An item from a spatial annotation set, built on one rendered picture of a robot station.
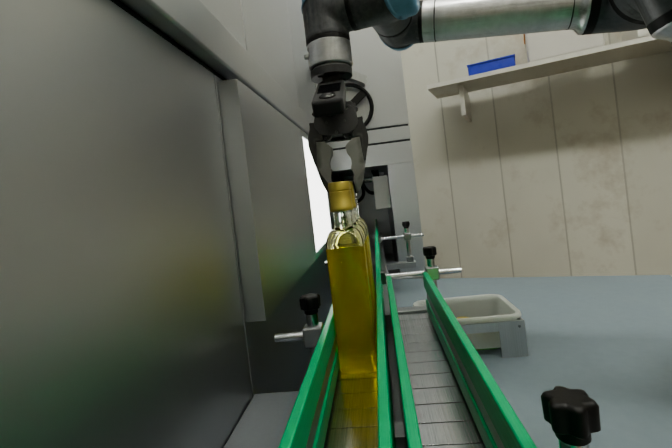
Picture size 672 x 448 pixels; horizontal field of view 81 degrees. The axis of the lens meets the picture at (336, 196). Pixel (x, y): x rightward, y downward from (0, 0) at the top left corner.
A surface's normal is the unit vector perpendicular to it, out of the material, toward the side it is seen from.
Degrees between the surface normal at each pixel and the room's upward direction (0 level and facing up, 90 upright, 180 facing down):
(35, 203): 90
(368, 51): 90
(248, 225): 90
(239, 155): 90
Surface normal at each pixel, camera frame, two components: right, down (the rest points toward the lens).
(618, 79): -0.42, 0.06
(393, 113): -0.10, 0.02
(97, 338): 0.99, -0.11
